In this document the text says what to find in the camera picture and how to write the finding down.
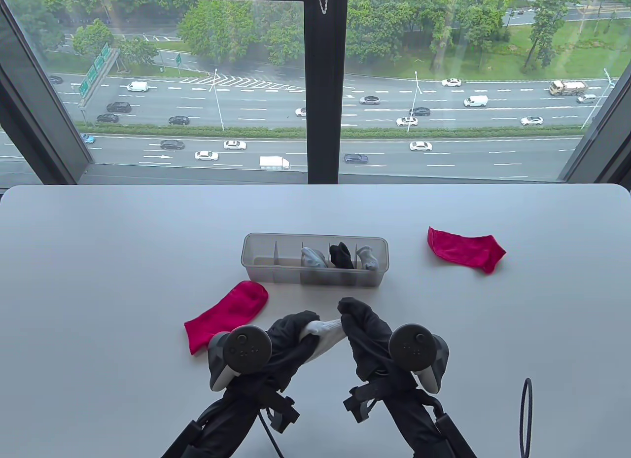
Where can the person's left hand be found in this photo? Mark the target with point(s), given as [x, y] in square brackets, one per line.
[291, 349]

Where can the person's right hand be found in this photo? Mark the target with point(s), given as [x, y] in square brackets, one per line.
[369, 339]

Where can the long white sock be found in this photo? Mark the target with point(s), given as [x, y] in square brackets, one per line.
[328, 334]

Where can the grey and white controller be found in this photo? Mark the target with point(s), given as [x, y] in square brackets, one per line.
[411, 344]
[246, 349]

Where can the long red sock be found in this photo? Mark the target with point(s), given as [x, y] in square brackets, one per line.
[227, 310]

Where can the grey sock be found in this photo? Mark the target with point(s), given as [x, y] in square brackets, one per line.
[368, 261]

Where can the black sock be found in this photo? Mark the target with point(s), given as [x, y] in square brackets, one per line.
[340, 256]

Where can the short light blue sock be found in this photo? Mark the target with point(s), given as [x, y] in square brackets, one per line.
[313, 258]

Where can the short red sock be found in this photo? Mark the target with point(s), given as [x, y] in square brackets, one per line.
[463, 248]

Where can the person's left forearm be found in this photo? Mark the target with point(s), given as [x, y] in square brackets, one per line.
[227, 423]

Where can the translucent divided organizer box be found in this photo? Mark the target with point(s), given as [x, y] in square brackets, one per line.
[276, 275]

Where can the black labelled adapter box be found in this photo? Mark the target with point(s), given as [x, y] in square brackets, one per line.
[456, 436]

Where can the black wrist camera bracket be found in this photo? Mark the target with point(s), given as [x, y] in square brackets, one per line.
[360, 404]
[283, 413]

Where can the black window frame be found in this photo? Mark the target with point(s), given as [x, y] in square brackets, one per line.
[325, 83]

